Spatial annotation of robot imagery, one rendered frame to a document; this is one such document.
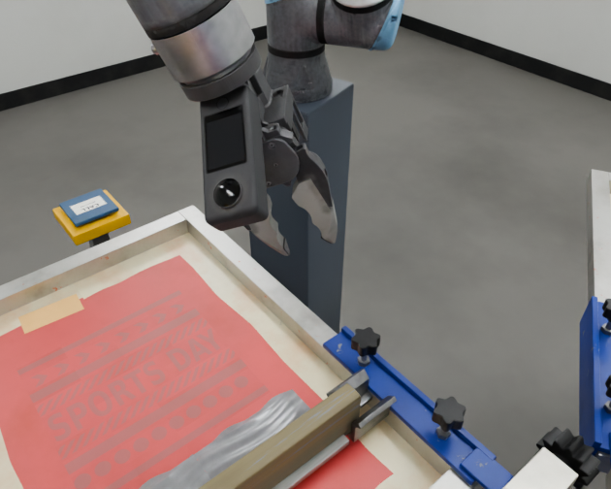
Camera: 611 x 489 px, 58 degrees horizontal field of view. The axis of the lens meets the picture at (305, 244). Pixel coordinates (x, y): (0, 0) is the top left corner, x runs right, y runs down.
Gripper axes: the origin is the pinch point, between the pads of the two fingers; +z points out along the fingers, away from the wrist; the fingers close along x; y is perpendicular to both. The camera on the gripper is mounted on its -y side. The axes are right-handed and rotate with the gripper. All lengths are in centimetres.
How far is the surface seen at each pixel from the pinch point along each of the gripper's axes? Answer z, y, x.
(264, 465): 23.0, -11.1, 14.3
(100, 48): 64, 338, 195
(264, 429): 32.2, -0.9, 19.5
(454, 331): 151, 98, -1
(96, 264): 20, 33, 53
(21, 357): 18, 12, 59
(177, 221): 24, 45, 40
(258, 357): 32.8, 12.8, 22.1
